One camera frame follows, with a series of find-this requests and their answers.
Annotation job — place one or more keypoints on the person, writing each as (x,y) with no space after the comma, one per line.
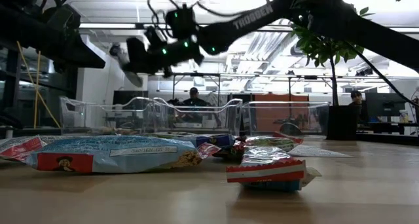
(357,103)
(194,101)

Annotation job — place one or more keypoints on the clear plastic bin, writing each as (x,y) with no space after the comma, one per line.
(314,119)
(222,119)
(82,119)

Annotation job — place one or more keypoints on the white red-logo granola bar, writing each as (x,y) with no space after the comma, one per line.
(19,148)

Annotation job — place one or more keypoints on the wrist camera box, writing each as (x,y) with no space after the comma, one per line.
(62,19)
(180,21)

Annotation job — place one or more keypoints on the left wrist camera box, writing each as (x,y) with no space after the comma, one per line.
(62,19)

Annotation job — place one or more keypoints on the red white granola bar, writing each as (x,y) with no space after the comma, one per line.
(265,173)

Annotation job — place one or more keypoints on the green red-end granola bar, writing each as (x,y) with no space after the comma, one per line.
(271,142)

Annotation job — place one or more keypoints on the dark wide display panel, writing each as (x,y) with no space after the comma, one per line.
(126,94)

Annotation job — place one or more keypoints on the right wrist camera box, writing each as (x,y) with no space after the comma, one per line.
(180,21)

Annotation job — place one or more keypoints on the green blue Chewy granola bar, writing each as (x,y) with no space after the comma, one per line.
(214,140)

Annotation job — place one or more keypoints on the dark office desk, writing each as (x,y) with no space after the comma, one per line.
(386,126)

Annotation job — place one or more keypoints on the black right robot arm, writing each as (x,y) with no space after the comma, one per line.
(343,24)

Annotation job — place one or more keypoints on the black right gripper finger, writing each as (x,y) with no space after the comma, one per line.
(135,58)

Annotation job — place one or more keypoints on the white wrapper granola bar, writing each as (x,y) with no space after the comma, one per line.
(132,78)

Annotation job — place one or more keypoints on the black computer monitor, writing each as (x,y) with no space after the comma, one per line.
(384,104)

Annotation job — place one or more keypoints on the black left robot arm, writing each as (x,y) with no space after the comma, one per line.
(19,24)

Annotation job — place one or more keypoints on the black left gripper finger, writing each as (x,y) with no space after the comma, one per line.
(85,58)

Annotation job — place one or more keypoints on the dark red granola bar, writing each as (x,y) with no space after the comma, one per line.
(229,151)

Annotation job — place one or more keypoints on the light blue granola bar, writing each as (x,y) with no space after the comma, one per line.
(131,155)

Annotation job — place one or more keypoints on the green leafy indoor tree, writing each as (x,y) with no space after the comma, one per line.
(320,50)

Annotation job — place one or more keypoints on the black plant pot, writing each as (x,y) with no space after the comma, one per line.
(342,122)

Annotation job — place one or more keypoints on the long linear ceiling lamp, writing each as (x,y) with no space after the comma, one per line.
(108,26)

